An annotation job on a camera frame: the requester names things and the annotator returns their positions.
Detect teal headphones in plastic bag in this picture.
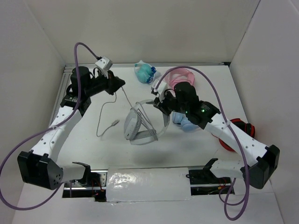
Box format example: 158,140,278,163
134,60,157,84

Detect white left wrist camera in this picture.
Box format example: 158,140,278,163
95,56,113,71

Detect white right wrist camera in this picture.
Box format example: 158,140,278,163
151,80,168,102

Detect grey headphone cable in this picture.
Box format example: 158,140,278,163
95,85,157,138

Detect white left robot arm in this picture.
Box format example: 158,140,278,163
17,66,125,190

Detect light blue headphones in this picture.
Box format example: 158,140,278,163
172,112,199,132

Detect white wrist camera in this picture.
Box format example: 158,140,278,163
151,80,168,102
95,56,113,71

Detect white taped cover sheet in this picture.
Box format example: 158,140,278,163
106,168,192,202

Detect aluminium frame rail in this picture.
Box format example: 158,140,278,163
49,62,231,124

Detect pink headphones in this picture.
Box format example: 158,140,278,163
165,68,195,89

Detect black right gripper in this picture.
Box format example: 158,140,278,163
153,91,188,116

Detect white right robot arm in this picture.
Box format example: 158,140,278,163
151,82,280,189

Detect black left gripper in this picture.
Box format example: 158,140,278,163
84,68,124,96

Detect white grey headphones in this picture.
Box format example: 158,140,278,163
123,99,170,146

